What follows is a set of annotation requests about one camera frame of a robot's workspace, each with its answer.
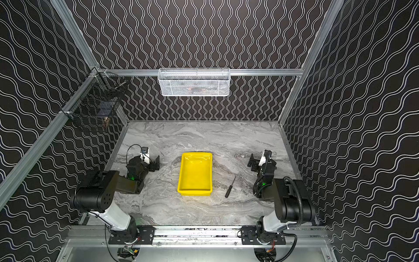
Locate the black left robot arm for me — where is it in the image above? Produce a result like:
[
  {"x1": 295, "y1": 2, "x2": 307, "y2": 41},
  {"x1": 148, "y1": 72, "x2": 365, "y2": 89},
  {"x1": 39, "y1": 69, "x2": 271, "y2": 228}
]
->
[{"x1": 70, "y1": 156, "x2": 160, "y2": 245}]

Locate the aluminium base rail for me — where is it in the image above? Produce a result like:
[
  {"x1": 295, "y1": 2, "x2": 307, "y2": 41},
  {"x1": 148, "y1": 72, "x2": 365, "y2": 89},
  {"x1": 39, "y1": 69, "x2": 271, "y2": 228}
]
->
[{"x1": 65, "y1": 224, "x2": 331, "y2": 248}]

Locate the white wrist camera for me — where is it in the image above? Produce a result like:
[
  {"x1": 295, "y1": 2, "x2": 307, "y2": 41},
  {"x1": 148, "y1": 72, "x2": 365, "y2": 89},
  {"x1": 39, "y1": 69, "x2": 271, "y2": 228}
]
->
[
  {"x1": 258, "y1": 150, "x2": 272, "y2": 167},
  {"x1": 140, "y1": 147, "x2": 151, "y2": 163}
]

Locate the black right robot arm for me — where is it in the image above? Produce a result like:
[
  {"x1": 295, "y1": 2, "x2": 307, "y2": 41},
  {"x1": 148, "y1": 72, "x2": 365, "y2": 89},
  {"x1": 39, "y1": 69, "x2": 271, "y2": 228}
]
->
[{"x1": 241, "y1": 150, "x2": 316, "y2": 245}]

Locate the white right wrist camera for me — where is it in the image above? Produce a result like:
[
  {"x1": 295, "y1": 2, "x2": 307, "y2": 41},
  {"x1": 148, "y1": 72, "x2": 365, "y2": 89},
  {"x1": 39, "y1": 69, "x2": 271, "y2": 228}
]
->
[{"x1": 258, "y1": 150, "x2": 272, "y2": 167}]

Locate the white mesh wall basket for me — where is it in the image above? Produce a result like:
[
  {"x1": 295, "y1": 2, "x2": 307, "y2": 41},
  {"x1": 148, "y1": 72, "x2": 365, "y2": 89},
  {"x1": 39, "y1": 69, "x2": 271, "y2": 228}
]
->
[{"x1": 158, "y1": 68, "x2": 231, "y2": 97}]

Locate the black wire wall basket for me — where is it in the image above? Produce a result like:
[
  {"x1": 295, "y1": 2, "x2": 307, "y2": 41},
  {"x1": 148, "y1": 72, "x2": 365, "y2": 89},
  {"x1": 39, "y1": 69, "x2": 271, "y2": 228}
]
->
[{"x1": 64, "y1": 68, "x2": 128, "y2": 134}]

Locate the yellow plastic bin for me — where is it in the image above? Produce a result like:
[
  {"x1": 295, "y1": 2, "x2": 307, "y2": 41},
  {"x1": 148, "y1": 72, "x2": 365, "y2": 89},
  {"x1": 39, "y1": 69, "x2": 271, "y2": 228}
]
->
[{"x1": 177, "y1": 152, "x2": 213, "y2": 197}]

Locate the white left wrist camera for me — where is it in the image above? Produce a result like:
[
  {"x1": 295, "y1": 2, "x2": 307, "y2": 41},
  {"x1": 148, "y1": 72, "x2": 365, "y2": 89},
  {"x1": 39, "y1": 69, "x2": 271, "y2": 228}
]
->
[{"x1": 140, "y1": 147, "x2": 151, "y2": 163}]

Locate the black screwdriver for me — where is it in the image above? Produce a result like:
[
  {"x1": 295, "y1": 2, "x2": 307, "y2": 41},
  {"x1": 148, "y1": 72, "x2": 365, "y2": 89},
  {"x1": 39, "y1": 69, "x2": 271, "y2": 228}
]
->
[{"x1": 225, "y1": 176, "x2": 237, "y2": 199}]

